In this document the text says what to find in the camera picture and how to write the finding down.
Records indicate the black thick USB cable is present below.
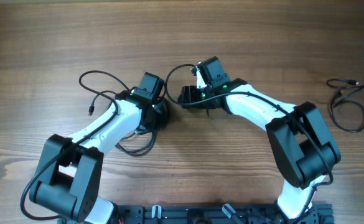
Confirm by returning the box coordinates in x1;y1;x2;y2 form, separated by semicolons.
87;90;170;157

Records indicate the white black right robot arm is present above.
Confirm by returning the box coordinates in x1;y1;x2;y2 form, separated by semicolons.
177;57;341;223

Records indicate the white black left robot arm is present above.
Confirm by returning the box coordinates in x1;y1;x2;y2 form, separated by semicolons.
20;72;169;223

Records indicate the black right camera cable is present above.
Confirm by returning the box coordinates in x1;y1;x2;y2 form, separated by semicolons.
164;63;334;224

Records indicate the black camera cable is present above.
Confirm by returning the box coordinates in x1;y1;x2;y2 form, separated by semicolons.
164;63;334;224
19;70;130;222

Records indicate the black left camera cable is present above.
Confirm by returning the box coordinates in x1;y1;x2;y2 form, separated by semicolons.
19;70;130;222

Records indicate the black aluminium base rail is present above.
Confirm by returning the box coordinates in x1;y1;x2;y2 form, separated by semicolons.
57;203;335;224

